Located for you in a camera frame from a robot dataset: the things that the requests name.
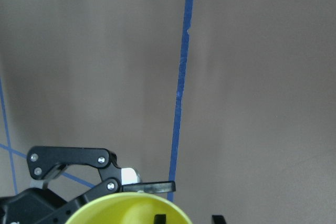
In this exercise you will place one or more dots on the yellow cup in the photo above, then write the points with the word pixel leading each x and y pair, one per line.
pixel 125 208

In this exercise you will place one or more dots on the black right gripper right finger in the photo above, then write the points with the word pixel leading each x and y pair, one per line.
pixel 165 218

